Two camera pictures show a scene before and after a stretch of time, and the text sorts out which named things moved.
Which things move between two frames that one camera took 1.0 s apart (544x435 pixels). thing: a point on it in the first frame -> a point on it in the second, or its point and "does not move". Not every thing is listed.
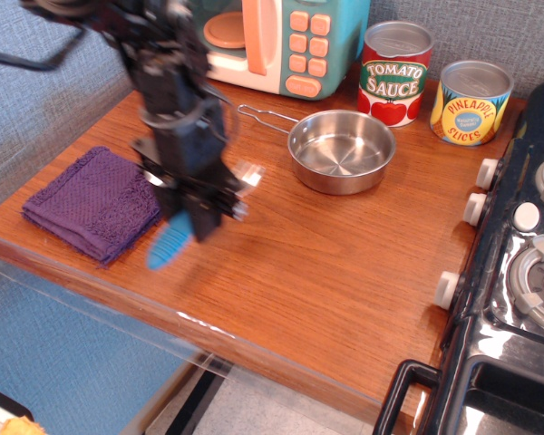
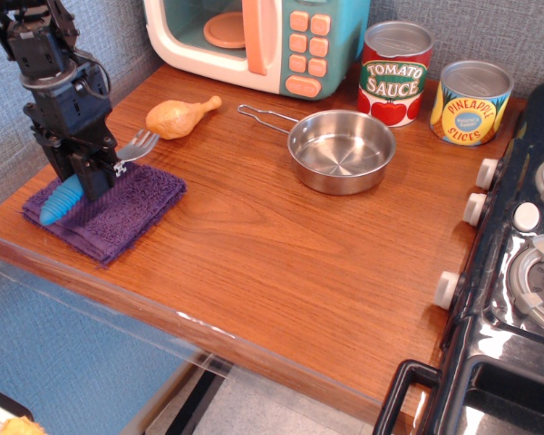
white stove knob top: x=486 y=173 does not move
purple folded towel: x=98 y=206 does not move
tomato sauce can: x=393 y=75 does not move
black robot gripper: x=189 y=158 -> x=76 y=117
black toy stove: x=501 y=366 does not move
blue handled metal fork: x=171 y=238 -> x=68 y=193
